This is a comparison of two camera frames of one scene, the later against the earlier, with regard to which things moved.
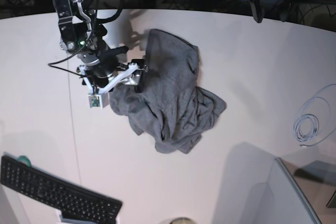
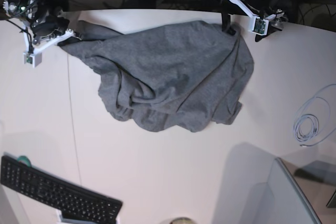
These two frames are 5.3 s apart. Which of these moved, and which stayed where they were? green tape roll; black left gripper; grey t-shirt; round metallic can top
Moved: black left gripper; grey t-shirt
Stayed: green tape roll; round metallic can top
